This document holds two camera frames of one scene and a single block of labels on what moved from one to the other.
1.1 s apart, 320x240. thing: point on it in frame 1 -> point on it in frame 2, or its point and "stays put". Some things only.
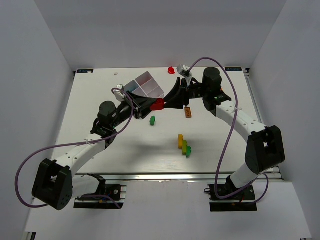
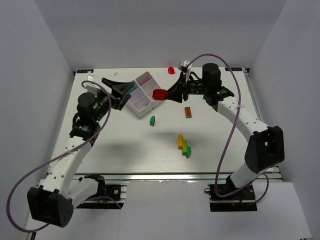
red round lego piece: (171, 70) stays put
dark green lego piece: (152, 121) stays put
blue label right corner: (233, 69) stays put
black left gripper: (135, 105) -> (115, 99)
